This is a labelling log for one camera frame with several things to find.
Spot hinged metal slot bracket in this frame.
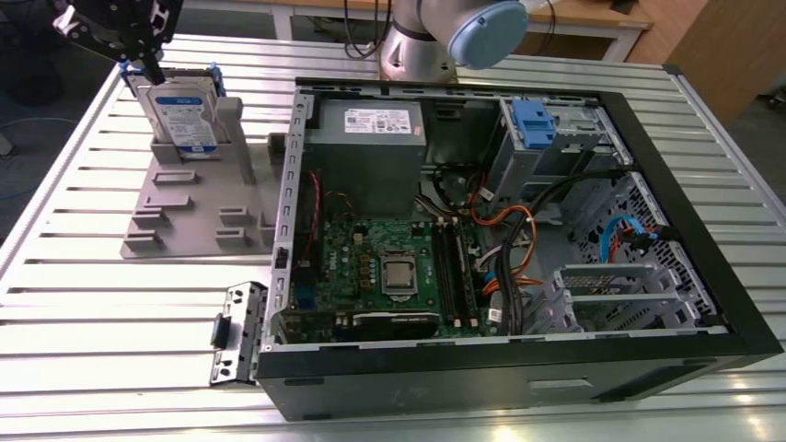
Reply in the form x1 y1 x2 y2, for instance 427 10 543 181
208 280 270 387

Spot black open PC case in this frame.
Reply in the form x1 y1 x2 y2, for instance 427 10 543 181
254 76 784 423

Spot metal disk bay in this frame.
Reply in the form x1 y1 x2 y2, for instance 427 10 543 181
548 264 719 336

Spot hard disk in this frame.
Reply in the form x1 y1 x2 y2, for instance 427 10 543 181
118 62 225 162

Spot blue data wire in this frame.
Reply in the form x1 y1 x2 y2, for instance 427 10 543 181
600 215 661 267

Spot orange wire bundle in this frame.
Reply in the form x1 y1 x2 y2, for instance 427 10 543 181
469 204 543 297

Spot thin red wire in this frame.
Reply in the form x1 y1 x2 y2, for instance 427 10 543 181
304 168 325 260

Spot wooden cabinet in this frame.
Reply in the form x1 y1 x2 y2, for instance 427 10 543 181
624 0 786 126

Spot silver CPU in socket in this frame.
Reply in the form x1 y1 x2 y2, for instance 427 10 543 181
377 250 423 303

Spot green motherboard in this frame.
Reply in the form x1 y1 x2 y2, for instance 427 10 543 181
290 218 500 343

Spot black RAM stick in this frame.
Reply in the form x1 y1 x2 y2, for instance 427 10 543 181
451 215 481 326

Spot grey power supply unit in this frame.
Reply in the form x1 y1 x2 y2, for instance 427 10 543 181
304 99 428 221

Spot black graphics card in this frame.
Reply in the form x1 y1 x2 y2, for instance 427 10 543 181
274 308 441 344

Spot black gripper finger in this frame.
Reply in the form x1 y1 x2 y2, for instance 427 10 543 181
149 0 185 61
64 20 168 86

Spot wooden desk white frame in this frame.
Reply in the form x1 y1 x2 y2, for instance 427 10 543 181
527 0 655 64

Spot grey parts rack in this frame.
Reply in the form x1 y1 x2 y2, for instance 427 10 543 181
118 95 289 262

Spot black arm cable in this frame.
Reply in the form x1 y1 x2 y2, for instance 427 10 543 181
340 0 395 60

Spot black cable bundle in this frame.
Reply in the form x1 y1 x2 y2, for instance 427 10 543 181
496 169 621 336

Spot metal optical drive cage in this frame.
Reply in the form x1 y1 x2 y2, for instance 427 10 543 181
487 96 633 200

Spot black power wire red strands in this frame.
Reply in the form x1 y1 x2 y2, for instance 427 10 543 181
617 219 684 252

